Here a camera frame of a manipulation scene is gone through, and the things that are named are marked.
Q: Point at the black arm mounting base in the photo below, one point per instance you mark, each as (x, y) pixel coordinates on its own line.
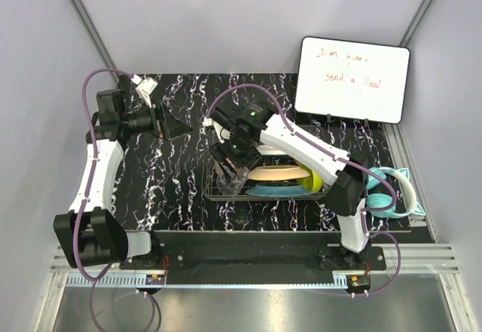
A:
(320, 250)

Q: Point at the clear drinking glass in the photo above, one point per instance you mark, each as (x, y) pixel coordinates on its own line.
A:
(231, 184)

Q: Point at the lime green bowl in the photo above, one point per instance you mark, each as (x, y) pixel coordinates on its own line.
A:
(313, 182)

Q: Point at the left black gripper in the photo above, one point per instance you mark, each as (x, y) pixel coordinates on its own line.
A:
(163, 123)

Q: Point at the white watermelon pattern plate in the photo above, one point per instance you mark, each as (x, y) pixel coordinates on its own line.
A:
(266, 150)

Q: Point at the teal scalloped plate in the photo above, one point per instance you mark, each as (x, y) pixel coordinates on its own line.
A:
(278, 189)

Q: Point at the white whiteboard with red writing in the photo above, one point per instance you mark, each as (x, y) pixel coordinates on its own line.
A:
(355, 80)

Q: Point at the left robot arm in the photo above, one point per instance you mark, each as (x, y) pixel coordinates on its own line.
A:
(88, 232)

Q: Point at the grey slotted cable duct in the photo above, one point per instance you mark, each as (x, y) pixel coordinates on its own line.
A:
(176, 280)

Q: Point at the orange bird plate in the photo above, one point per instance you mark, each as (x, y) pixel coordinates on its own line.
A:
(277, 173)

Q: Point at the black wire dish rack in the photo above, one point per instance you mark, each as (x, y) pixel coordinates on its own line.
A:
(211, 191)

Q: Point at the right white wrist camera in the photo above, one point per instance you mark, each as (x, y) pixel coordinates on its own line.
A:
(222, 133)

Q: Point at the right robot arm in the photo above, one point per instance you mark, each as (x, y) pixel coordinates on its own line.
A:
(240, 129)

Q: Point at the black marble pattern mat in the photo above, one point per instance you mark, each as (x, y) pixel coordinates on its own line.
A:
(163, 185)

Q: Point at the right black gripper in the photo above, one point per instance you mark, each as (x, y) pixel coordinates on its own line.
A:
(221, 153)

